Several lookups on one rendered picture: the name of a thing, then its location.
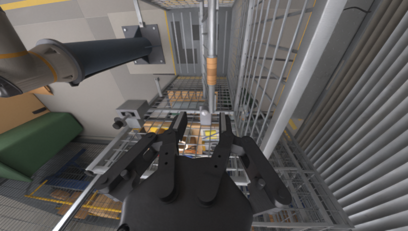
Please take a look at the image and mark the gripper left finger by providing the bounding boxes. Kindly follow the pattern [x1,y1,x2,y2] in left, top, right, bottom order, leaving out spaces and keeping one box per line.
[94,111,189,203]

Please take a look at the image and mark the grey wire mesh shelf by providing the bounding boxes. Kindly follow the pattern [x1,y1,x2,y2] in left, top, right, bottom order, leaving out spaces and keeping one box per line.
[84,75,237,186]

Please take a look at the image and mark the blue pallet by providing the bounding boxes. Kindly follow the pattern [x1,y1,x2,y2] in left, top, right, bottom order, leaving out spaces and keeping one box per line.
[40,147,97,192]

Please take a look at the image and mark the grey wire roll cage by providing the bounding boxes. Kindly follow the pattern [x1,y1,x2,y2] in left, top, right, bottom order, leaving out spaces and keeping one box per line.
[52,0,355,231]

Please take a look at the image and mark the flat brown cardboard sheets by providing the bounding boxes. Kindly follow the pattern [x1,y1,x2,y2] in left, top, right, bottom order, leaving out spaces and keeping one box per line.
[50,189,123,221]

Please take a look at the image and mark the orange crate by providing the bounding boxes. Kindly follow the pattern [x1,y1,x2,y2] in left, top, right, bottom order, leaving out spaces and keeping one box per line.
[167,90,218,111]

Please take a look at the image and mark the white post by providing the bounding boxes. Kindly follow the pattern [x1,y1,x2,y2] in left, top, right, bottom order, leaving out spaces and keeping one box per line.
[259,0,349,159]

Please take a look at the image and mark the black locking pin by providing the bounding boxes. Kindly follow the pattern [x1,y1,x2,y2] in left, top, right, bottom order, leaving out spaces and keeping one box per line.
[111,113,134,131]

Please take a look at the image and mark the grey panelled door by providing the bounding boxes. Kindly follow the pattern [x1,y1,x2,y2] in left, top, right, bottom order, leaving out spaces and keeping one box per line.
[165,6,234,77]

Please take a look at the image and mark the brown cardboard box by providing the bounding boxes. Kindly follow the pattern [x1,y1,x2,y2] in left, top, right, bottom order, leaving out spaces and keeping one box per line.
[0,85,54,135]

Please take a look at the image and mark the grey gate hook orange grip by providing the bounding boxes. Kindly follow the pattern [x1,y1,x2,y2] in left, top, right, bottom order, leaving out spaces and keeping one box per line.
[205,0,219,114]

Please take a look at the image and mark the grey roller shutter door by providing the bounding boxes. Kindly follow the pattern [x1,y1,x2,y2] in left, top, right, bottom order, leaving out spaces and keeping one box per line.
[292,0,408,231]

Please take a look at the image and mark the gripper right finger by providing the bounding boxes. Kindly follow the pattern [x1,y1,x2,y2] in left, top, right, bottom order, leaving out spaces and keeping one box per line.
[197,111,293,216]

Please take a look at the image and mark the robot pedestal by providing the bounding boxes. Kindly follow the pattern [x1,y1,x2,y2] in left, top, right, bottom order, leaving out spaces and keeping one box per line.
[62,23,167,88]

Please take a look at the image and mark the green bin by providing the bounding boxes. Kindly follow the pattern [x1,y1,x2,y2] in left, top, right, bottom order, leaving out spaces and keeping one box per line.
[0,111,84,183]

